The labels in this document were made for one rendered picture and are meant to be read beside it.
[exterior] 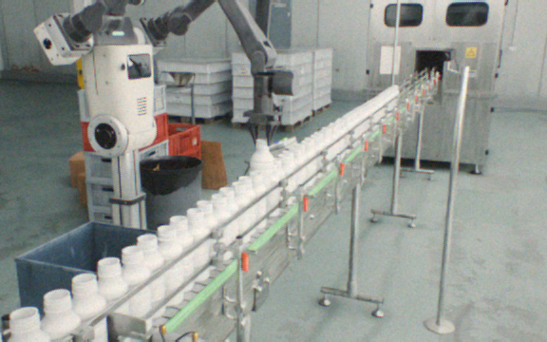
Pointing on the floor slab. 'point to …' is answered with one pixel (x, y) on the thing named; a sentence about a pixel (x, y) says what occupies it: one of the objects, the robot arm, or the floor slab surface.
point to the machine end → (383, 35)
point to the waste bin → (170, 187)
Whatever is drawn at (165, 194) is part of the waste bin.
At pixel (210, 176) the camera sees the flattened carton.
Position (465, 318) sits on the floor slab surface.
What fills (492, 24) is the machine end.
